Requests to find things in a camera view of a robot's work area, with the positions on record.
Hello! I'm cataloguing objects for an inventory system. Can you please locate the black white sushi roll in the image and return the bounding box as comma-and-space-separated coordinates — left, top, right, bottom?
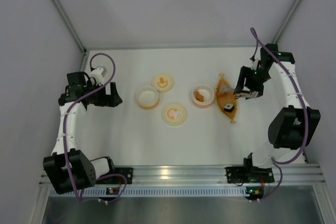
224, 103, 235, 113

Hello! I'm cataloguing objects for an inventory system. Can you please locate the orange fried food piece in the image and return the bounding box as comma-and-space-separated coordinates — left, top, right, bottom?
195, 91, 205, 102

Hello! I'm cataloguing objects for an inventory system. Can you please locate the cream lid pink handle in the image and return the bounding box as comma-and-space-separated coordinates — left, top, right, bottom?
162, 103, 186, 126

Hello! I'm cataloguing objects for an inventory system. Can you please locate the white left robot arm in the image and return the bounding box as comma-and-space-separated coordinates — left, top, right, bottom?
43, 67, 122, 195

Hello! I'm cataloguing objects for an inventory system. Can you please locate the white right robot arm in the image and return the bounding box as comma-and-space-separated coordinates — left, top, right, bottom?
233, 44, 321, 182

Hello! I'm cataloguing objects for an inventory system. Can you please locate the yellow lunch bowl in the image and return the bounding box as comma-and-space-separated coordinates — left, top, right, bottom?
135, 86, 160, 110

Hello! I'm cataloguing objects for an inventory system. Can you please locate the pink lunch bowl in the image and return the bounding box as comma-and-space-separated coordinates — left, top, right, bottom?
192, 84, 215, 109

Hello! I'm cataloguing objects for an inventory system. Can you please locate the woven boat-shaped basket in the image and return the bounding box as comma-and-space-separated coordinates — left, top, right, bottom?
215, 73, 238, 124

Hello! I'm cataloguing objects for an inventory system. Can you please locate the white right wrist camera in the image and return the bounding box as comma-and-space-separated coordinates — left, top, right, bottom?
250, 56, 260, 70

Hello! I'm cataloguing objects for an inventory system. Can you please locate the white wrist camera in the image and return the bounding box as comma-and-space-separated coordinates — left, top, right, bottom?
250, 56, 260, 70
89, 67, 107, 86

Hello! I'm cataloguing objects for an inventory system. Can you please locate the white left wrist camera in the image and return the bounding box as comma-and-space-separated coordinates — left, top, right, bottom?
89, 67, 107, 86

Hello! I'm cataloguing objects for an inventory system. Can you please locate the left aluminium frame post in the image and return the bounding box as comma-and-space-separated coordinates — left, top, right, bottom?
35, 0, 88, 53

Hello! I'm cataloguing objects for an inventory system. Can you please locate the aluminium frame post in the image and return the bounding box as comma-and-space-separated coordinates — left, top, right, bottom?
271, 0, 303, 44
35, 0, 88, 53

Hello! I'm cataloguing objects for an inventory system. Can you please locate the cream lid orange handle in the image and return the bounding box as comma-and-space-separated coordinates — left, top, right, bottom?
152, 73, 174, 92

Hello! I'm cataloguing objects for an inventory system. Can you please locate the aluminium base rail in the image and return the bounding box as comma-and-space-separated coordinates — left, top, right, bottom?
39, 165, 323, 199

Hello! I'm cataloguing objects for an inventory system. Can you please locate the right aluminium frame post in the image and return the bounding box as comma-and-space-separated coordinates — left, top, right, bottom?
271, 0, 303, 44

